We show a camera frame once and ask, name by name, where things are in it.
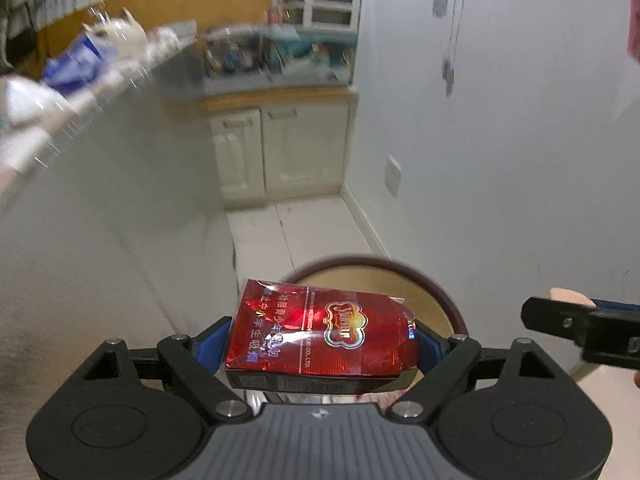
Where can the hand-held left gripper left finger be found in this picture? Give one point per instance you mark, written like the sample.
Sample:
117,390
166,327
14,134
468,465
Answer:
207,349

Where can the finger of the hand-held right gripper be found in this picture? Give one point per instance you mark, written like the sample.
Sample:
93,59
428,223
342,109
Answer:
555,317

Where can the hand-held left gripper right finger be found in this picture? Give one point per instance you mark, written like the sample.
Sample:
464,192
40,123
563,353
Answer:
427,345

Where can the red cigarette pack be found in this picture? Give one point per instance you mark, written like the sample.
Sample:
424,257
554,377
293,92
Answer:
300,340

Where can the yellow trash bin brown rim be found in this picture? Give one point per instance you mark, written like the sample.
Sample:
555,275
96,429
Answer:
350,277

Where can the clear plastic bag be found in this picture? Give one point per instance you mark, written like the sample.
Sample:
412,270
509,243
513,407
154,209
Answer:
30,97

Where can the blue white tissue package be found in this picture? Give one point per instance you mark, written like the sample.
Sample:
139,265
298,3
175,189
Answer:
75,62

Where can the person's right hand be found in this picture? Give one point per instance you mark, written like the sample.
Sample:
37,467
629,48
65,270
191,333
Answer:
570,296

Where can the brown white checkered tablecloth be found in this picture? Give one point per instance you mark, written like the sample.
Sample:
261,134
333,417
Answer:
100,210

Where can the cream floor cabinet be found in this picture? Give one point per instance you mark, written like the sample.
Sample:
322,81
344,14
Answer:
280,145

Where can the clear plastic tank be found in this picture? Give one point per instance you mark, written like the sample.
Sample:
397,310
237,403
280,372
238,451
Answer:
232,55

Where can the pink hanging card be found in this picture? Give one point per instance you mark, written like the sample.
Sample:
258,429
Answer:
635,30

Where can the clear box with clutter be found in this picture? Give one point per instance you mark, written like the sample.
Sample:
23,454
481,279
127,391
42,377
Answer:
310,55

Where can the cream cat-shaped ceramic jar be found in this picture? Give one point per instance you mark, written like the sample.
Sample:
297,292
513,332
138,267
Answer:
120,32

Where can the pink label water bottle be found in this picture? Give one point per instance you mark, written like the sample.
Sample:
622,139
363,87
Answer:
275,5

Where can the white wall socket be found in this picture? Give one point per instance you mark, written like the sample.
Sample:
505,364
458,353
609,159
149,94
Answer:
392,176

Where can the white wall power outlet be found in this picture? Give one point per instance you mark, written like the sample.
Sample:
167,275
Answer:
181,30

